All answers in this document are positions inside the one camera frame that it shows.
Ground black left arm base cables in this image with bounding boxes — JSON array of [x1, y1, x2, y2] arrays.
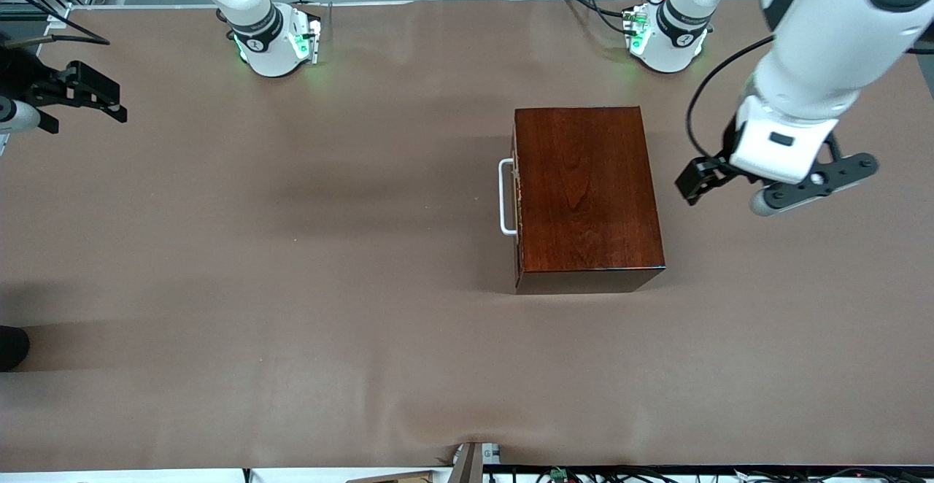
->
[[558, 0, 636, 35]]

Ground light wooden plank piece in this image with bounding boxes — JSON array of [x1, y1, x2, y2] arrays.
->
[[345, 470, 433, 483]]

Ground brown table mat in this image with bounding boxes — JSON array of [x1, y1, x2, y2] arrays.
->
[[0, 0, 934, 474]]

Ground black rounded object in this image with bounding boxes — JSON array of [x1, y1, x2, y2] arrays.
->
[[0, 326, 30, 373]]

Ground light wood drawer white handle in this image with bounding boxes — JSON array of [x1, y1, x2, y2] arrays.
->
[[498, 111, 525, 290]]

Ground dark red wooden cabinet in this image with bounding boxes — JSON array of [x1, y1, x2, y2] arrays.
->
[[513, 107, 667, 295]]

